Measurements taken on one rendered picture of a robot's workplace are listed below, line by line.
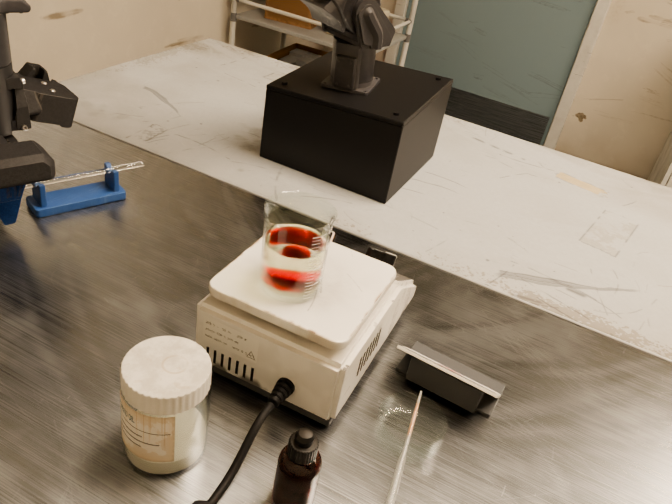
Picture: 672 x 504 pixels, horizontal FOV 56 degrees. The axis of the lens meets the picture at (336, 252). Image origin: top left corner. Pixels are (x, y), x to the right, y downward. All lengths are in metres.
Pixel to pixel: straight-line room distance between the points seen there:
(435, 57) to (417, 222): 2.79
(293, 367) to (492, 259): 0.36
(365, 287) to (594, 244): 0.44
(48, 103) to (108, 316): 0.22
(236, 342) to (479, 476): 0.21
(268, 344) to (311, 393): 0.05
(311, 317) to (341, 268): 0.07
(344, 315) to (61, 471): 0.22
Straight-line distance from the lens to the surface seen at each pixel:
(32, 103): 0.68
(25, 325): 0.60
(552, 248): 0.84
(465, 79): 3.53
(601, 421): 0.62
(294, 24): 2.80
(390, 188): 0.82
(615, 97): 3.44
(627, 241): 0.93
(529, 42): 3.42
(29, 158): 0.62
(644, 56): 3.39
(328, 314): 0.48
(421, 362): 0.55
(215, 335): 0.51
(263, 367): 0.50
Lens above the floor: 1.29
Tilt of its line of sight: 33 degrees down
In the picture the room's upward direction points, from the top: 11 degrees clockwise
